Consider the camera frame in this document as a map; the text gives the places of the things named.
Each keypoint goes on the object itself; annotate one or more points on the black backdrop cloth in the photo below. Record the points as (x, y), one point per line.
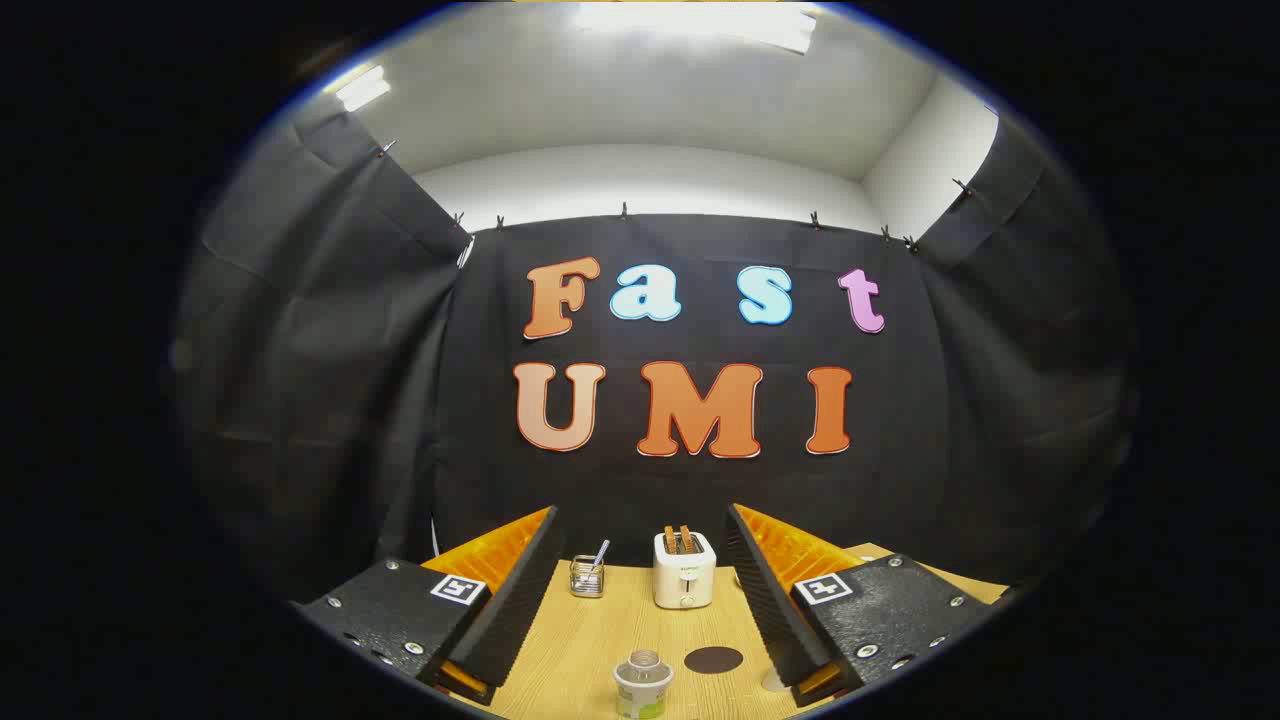
(640, 490)

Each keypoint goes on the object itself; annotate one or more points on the white toaster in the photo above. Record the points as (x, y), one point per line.
(684, 580)

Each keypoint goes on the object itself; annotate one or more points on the wooden table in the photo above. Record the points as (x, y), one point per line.
(590, 640)

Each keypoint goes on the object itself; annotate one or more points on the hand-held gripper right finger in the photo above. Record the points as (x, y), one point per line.
(770, 600)

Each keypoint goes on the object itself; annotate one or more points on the dark brown round coaster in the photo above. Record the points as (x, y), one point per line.
(713, 660)

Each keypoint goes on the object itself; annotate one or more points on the small glass jar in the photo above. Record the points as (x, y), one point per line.
(586, 580)

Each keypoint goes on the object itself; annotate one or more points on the drinking straw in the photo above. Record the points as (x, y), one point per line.
(600, 552)

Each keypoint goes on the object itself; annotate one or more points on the clear juice bottle white label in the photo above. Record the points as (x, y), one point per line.
(642, 688)

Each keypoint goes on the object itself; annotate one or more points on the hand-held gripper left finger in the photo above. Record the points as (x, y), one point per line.
(520, 600)

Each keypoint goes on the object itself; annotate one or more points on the small ceiling light panel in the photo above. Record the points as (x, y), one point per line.
(362, 90)

